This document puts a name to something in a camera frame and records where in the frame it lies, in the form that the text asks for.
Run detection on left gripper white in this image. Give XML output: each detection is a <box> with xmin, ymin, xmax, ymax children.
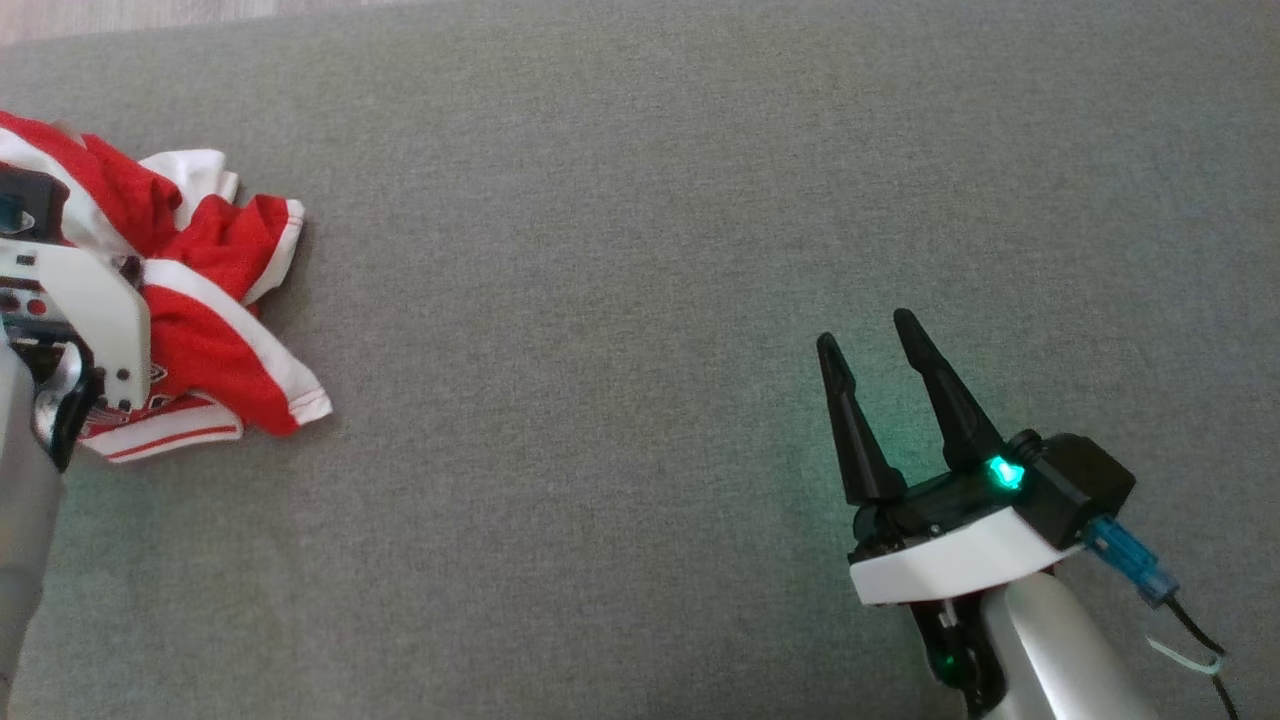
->
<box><xmin>0</xmin><ymin>240</ymin><xmax>152</xmax><ymax>412</ymax></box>

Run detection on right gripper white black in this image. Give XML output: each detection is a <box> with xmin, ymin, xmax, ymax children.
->
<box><xmin>817</xmin><ymin>308</ymin><xmax>1086</xmax><ymax>717</ymax></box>

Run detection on red shorts with white trim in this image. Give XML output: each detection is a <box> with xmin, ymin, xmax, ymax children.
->
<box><xmin>0</xmin><ymin>110</ymin><xmax>334</xmax><ymax>437</ymax></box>

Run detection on red basketball jersey with print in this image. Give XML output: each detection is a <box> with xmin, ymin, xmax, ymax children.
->
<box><xmin>78</xmin><ymin>390</ymin><xmax>247</xmax><ymax>464</ymax></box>

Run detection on grey sofa seat cushion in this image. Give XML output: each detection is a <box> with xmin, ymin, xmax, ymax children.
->
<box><xmin>0</xmin><ymin>0</ymin><xmax>1280</xmax><ymax>720</ymax></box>

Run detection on blue cable connector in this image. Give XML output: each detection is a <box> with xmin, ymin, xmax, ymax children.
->
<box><xmin>1085</xmin><ymin>515</ymin><xmax>1181</xmax><ymax>607</ymax></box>

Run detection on thin black cable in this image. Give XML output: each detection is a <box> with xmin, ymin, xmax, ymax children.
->
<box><xmin>1165</xmin><ymin>595</ymin><xmax>1241</xmax><ymax>720</ymax></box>

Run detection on pale green cable tie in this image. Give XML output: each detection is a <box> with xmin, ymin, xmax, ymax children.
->
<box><xmin>1148</xmin><ymin>636</ymin><xmax>1227</xmax><ymax>675</ymax></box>

